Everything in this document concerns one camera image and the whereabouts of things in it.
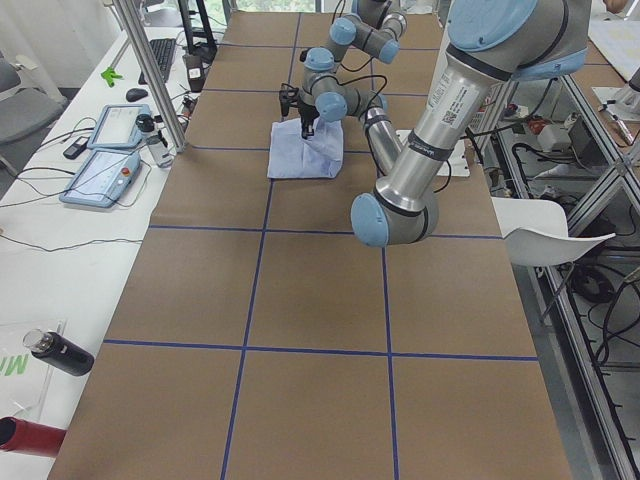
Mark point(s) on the green plastic clip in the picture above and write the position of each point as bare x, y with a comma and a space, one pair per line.
110, 76

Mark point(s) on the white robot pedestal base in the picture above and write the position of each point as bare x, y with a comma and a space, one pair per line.
458, 164

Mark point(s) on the silver aluminium frame post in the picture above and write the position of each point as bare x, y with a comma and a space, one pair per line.
148, 64

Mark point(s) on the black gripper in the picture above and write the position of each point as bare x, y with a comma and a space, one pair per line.
305, 112

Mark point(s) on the black water bottle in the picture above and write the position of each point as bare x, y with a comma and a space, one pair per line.
57, 351

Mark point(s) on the blue teach pendant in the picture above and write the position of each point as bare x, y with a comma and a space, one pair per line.
102, 178
116, 127

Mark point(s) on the upper blue teach pendant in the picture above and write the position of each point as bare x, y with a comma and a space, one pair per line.
116, 127

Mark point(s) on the black computer mouse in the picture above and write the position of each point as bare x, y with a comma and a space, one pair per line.
135, 94

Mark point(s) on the red cylinder bottle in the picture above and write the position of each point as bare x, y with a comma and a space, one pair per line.
25, 437

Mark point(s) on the black keyboard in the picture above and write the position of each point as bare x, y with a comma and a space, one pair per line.
163, 50

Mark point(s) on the light blue striped shirt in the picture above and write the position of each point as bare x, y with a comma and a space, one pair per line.
293, 157

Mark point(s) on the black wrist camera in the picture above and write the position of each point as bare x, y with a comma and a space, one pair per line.
288, 97

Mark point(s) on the white chair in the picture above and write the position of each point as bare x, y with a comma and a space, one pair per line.
536, 233

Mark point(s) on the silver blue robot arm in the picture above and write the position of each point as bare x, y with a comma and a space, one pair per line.
373, 27
489, 42

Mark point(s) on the lower blue teach pendant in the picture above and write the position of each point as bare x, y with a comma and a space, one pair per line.
102, 178

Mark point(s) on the clear plastic water bottle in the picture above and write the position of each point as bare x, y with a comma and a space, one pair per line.
154, 140

